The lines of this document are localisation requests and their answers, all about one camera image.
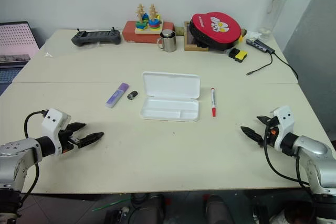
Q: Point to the white open pencil case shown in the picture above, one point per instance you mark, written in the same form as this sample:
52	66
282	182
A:
170	95

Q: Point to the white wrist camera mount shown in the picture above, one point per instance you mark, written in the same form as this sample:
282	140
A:
284	121
52	123

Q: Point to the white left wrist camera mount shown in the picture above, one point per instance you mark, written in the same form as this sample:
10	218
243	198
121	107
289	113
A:
52	123

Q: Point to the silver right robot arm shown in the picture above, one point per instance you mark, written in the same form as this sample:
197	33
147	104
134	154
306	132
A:
315	155

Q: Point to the clear bottle with green lid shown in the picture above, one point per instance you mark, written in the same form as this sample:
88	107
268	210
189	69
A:
275	11

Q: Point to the red black round case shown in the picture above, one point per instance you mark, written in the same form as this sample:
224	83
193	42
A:
215	30

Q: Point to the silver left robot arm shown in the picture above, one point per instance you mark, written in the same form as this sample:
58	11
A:
15	153

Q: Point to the steel mug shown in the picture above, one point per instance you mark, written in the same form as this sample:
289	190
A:
169	41

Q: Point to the crumpled white tissue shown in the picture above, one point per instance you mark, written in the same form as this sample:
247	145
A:
254	35

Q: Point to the open laptop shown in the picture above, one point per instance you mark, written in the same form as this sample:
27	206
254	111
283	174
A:
14	40

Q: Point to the grey USB hub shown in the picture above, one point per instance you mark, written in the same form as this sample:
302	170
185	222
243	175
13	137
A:
261	44

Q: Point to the red and white marker pen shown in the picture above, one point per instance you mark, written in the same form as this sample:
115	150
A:
213	102

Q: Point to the wooden tray box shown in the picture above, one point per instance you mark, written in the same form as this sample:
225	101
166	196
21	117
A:
190	43

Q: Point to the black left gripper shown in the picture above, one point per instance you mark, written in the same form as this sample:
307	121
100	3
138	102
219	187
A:
65	140

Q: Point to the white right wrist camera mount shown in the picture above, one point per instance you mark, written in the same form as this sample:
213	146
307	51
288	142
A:
284	121

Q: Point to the green stick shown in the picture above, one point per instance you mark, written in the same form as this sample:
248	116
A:
110	204

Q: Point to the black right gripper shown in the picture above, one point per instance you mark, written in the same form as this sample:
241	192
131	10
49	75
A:
270	136

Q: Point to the dark grey handheld controller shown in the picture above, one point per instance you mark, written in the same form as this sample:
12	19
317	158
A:
97	37

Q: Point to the yellow and black small device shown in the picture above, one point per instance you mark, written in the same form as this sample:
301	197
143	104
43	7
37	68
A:
238	55

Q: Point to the red cardboard box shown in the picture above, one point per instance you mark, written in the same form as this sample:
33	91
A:
130	33

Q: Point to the purple highlighter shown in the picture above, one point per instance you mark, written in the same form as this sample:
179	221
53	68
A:
117	95

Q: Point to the wooden colourful stacking toy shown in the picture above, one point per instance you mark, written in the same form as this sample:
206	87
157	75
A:
149	23

